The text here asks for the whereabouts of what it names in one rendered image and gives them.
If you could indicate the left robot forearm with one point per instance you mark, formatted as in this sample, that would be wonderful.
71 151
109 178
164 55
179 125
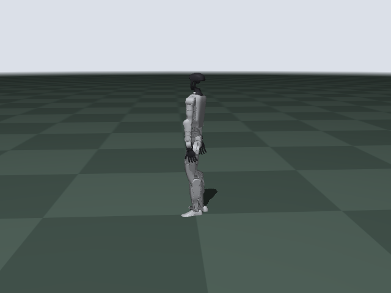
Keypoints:
187 131

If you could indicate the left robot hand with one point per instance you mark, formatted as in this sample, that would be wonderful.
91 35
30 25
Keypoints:
191 154

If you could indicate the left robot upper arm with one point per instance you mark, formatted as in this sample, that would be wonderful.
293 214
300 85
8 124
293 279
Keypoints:
190 103

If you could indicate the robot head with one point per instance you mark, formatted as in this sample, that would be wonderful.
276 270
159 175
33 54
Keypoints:
196 78

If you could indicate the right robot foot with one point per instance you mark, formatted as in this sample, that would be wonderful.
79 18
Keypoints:
204 208

